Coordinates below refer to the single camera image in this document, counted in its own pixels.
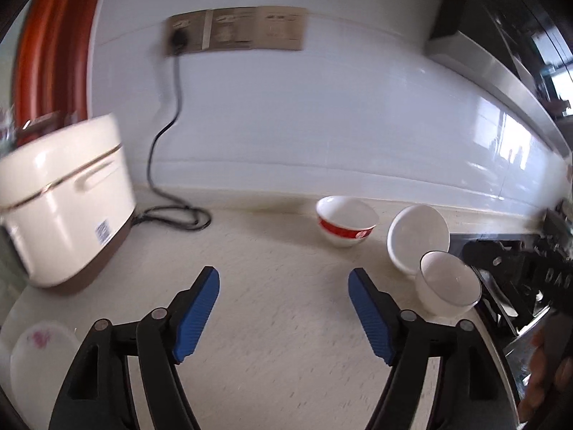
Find person's right hand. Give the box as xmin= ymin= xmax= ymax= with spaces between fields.
xmin=519 ymin=322 xmax=573 ymax=422

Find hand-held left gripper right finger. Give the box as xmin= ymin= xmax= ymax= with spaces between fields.
xmin=348 ymin=267 xmax=522 ymax=430

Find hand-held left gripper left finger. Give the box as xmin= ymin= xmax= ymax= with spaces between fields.
xmin=48 ymin=266 xmax=221 ymax=430

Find cream rice cooker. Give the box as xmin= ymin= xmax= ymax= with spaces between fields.
xmin=0 ymin=114 xmax=139 ymax=290

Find large floral white plate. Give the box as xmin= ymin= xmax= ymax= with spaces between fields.
xmin=10 ymin=320 xmax=83 ymax=417

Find dark rimmed white bowl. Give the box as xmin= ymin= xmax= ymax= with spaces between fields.
xmin=415 ymin=251 xmax=483 ymax=317

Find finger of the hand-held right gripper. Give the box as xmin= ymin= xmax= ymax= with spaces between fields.
xmin=463 ymin=239 xmax=529 ymax=278

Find gold wall socket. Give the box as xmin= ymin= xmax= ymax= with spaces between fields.
xmin=165 ymin=14 xmax=211 ymax=57
xmin=203 ymin=8 xmax=265 ymax=50
xmin=260 ymin=6 xmax=309 ymax=50

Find red banded white bowl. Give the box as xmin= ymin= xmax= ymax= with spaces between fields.
xmin=316 ymin=196 xmax=380 ymax=248

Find plain white bowl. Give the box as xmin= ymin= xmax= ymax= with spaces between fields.
xmin=387 ymin=205 xmax=451 ymax=276

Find black glass gas stove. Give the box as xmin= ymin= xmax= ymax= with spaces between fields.
xmin=450 ymin=228 xmax=573 ymax=413

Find red-brown wooden window frame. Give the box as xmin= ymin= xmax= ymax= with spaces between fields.
xmin=11 ymin=0 xmax=112 ymax=144

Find stainless steel range hood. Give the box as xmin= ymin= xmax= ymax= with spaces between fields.
xmin=425 ymin=0 xmax=573 ymax=162

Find black power cable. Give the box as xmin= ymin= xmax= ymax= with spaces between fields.
xmin=134 ymin=54 xmax=212 ymax=233

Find black power plug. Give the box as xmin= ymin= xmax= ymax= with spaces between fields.
xmin=170 ymin=27 xmax=189 ymax=54

